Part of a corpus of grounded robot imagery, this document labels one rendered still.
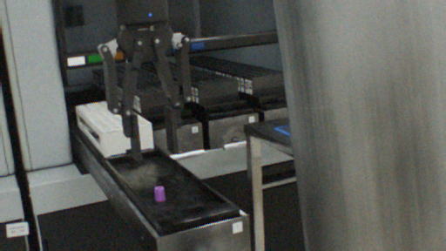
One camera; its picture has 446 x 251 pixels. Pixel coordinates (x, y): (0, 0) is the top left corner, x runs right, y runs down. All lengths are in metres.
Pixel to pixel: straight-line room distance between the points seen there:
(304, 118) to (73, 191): 1.03
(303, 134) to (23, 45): 1.05
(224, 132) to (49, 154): 0.42
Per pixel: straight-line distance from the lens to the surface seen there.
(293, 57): 0.16
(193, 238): 0.69
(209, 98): 1.29
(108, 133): 0.98
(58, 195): 1.16
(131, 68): 0.72
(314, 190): 0.16
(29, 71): 1.18
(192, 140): 1.21
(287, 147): 0.97
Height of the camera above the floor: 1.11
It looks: 15 degrees down
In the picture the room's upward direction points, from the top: 5 degrees counter-clockwise
